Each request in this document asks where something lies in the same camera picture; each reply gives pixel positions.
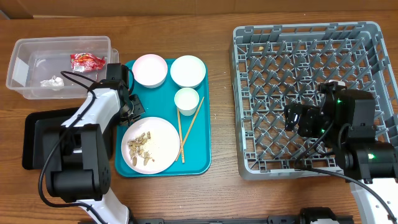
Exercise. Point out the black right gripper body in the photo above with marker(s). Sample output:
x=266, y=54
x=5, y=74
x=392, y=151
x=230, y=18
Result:
x=313, y=126

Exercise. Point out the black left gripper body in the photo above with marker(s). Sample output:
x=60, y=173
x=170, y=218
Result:
x=131, y=111

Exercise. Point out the white cup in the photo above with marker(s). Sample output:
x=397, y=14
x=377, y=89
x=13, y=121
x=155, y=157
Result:
x=186, y=101

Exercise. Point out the red snack wrapper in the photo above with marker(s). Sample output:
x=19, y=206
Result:
x=86, y=62

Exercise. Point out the white tissue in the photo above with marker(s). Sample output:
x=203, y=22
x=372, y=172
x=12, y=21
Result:
x=55, y=83

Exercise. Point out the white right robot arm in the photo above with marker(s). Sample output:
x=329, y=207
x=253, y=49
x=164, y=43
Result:
x=345, y=124

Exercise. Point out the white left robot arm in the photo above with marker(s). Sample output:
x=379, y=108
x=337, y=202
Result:
x=76, y=170

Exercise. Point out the grey dishwasher rack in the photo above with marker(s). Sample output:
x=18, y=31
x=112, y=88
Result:
x=295, y=60

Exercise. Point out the peanut shell scraps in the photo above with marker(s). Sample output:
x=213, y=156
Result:
x=137, y=149

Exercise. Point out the pink bowl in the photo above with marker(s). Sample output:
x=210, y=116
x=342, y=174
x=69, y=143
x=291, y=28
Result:
x=150, y=70

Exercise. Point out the pink plate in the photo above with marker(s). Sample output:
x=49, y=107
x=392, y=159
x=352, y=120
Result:
x=164, y=144

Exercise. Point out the teal serving tray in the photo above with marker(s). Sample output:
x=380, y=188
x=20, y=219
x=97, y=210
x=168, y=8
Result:
x=159, y=102

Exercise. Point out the white bowl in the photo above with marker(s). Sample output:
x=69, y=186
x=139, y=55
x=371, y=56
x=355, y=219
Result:
x=188, y=71

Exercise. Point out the wooden chopstick left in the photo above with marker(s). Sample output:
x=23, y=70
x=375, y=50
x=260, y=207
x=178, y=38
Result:
x=181, y=152

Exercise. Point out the wooden chopstick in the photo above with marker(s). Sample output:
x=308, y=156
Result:
x=181, y=152
x=193, y=121

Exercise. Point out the wooden chopstick right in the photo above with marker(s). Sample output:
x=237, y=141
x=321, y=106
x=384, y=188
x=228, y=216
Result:
x=193, y=121

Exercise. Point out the clear plastic bin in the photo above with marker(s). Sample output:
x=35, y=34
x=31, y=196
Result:
x=37, y=59

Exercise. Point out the black tray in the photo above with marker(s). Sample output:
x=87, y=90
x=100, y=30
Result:
x=35, y=126

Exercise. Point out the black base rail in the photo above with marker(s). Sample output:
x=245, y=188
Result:
x=306, y=216

